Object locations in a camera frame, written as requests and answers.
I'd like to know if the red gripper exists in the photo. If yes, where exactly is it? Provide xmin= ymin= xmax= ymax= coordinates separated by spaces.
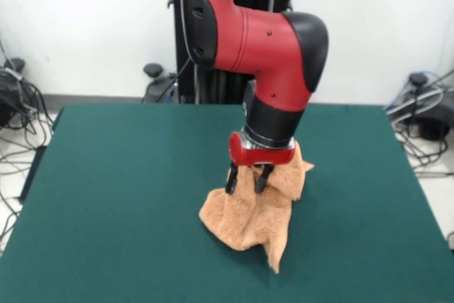
xmin=224 ymin=131 xmax=297 ymax=196

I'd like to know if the tan terry towel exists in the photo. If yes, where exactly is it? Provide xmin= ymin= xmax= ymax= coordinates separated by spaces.
xmin=197 ymin=143 xmax=316 ymax=275

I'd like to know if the dark green tablecloth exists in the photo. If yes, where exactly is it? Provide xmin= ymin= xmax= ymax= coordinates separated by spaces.
xmin=0 ymin=103 xmax=454 ymax=303

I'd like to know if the black round foot knob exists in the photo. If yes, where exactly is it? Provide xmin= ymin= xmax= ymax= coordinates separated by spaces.
xmin=143 ymin=63 xmax=163 ymax=79
xmin=408 ymin=72 xmax=429 ymax=87
xmin=4 ymin=57 xmax=26 ymax=72

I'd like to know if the dark stand base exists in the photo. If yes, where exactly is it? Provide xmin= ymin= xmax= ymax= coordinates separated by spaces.
xmin=0 ymin=68 xmax=23 ymax=128

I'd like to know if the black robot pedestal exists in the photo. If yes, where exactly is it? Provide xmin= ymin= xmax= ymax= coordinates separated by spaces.
xmin=141 ymin=0 xmax=310 ymax=105

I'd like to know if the black pedestal cable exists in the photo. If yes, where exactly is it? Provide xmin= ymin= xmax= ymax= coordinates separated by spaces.
xmin=155 ymin=57 xmax=192 ymax=104

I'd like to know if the long blue cable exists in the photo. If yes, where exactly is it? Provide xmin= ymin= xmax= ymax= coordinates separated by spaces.
xmin=384 ymin=70 xmax=454 ymax=112

